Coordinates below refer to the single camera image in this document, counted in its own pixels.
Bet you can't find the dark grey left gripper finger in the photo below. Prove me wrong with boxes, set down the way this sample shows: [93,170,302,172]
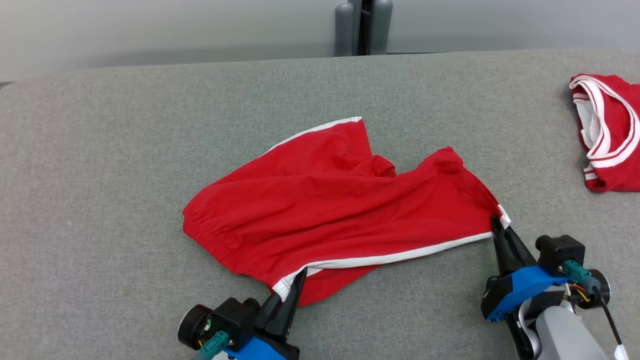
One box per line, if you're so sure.
[272,268,307,343]
[257,293,285,332]

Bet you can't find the black right camera cable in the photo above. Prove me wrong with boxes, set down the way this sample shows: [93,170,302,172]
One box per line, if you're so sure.
[592,290,627,353]

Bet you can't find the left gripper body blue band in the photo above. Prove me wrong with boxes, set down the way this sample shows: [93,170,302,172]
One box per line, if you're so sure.
[225,332,301,360]

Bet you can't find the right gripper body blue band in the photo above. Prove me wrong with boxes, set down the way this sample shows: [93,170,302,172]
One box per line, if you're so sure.
[481,264,571,322]

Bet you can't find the teal right camera connector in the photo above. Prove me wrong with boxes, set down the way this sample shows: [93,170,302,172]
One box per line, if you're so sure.
[562,260,602,296]

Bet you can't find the grey partition post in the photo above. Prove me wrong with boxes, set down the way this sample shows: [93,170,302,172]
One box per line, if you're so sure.
[334,1,356,57]
[370,0,394,56]

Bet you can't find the teal camera connector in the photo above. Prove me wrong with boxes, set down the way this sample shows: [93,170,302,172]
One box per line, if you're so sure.
[199,330,231,360]
[562,260,602,296]

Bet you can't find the white partition panel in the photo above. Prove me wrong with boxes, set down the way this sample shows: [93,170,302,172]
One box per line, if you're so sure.
[385,0,640,54]
[0,0,346,83]

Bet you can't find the teal left camera connector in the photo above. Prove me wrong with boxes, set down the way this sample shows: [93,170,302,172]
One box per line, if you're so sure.
[199,330,231,360]

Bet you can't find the red shorts white stripes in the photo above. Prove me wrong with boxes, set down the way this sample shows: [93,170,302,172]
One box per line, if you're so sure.
[182,116,512,307]

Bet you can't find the red white basketball jersey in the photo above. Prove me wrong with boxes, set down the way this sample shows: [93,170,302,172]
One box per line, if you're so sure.
[569,73,640,193]

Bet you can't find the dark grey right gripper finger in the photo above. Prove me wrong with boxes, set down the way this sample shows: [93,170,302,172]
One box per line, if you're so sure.
[505,226,539,274]
[490,214,519,277]

